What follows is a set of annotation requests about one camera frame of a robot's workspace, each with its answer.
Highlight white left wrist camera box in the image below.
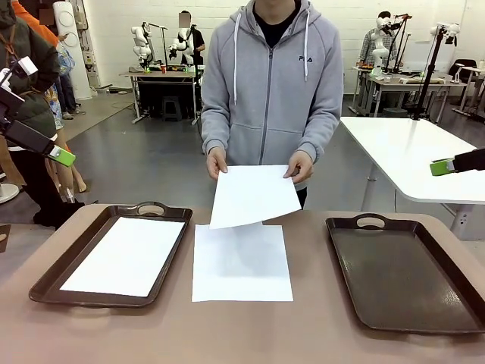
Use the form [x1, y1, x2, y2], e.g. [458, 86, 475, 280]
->
[8, 55, 39, 79]

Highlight grey zip hoodie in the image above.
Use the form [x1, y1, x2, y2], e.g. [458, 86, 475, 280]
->
[200, 0, 345, 168]

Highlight black stool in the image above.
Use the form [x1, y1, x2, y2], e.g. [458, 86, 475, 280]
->
[161, 95, 183, 122]

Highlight white desk lamp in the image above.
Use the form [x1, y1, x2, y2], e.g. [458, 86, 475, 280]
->
[450, 62, 468, 83]

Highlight white tower appliance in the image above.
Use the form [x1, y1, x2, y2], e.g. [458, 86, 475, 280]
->
[52, 0, 95, 100]

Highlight person's right forearm grey sleeve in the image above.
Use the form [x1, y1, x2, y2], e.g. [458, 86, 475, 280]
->
[201, 102, 230, 155]

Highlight background desk with robots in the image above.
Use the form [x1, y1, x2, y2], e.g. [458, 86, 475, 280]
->
[119, 67, 205, 124]

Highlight background person black shirt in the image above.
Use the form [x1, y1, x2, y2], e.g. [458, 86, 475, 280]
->
[177, 10, 206, 65]

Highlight background desk grey top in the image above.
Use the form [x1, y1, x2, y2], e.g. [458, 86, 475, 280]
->
[351, 66, 469, 118]

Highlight brown plastic serving tray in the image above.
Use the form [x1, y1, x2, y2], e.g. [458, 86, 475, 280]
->
[325, 213, 485, 334]
[28, 201, 193, 309]

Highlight person's left forearm grey sleeve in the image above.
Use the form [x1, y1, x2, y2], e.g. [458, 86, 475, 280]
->
[297, 105, 341, 165]

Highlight white round stand base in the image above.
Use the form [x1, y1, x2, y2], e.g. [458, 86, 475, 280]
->
[0, 181, 20, 205]

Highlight bystander in orange hoodie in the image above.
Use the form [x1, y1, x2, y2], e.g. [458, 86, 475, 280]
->
[14, 0, 89, 152]

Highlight white table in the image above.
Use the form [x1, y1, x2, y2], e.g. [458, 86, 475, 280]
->
[339, 116, 485, 242]

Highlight person's right hand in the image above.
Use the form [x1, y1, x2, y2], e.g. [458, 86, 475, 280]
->
[206, 146, 230, 181]

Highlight black angled boom stand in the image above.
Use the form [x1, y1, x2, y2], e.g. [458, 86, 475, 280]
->
[390, 13, 414, 75]

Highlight person's left hand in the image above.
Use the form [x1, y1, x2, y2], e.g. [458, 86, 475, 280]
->
[283, 150, 315, 186]

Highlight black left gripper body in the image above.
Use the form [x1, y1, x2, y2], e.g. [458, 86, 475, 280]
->
[4, 120, 37, 149]

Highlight background person checked shirt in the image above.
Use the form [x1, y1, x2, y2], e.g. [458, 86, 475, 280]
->
[358, 11, 395, 71]

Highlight black undershirt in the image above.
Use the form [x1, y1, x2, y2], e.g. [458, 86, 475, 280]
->
[253, 0, 296, 49]

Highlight bystander in olive jacket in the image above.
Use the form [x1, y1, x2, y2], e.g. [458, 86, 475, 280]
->
[0, 0, 86, 231]

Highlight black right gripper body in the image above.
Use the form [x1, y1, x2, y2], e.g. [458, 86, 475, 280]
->
[464, 148, 485, 172]

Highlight beige mannequin legs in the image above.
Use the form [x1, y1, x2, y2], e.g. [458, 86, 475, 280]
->
[45, 157, 89, 196]

